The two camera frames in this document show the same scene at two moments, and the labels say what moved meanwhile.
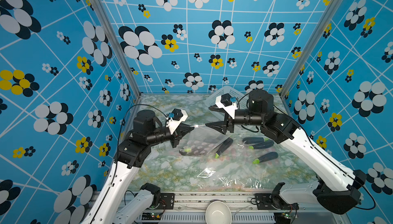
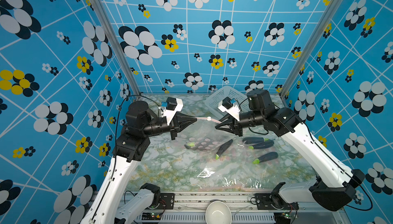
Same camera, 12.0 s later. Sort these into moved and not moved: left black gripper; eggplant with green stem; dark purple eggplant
Moved: left black gripper
Not moved: eggplant with green stem; dark purple eggplant
